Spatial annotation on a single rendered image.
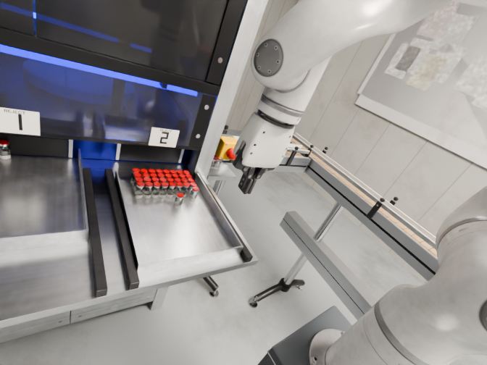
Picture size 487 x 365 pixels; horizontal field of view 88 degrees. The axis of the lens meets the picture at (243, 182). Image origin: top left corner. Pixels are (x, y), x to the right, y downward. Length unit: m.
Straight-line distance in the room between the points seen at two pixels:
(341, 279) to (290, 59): 1.25
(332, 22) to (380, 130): 2.86
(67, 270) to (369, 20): 0.63
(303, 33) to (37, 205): 0.65
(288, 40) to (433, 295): 0.37
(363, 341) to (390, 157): 2.69
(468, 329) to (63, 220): 0.73
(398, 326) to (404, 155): 2.67
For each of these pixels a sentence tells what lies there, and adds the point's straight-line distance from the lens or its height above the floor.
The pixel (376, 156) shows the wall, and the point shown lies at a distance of 3.19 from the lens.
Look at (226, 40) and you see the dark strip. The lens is 0.80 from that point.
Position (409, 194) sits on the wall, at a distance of 3.09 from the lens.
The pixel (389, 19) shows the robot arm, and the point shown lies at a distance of 0.41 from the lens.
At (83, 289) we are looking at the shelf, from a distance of 0.58.
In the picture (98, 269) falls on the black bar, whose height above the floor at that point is 0.90.
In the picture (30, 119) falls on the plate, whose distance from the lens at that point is 0.77.
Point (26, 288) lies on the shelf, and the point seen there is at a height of 0.88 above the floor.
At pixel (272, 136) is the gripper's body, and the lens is 0.47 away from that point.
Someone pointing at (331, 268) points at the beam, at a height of 0.52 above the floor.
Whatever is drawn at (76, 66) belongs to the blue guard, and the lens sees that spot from 0.73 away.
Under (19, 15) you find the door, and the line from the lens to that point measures 0.72.
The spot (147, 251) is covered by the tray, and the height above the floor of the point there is 0.88.
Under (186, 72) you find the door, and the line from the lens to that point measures 0.78.
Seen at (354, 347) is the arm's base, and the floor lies 0.97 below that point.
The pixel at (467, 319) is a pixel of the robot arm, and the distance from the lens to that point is 0.41.
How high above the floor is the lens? 1.36
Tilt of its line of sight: 28 degrees down
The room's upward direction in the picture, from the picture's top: 24 degrees clockwise
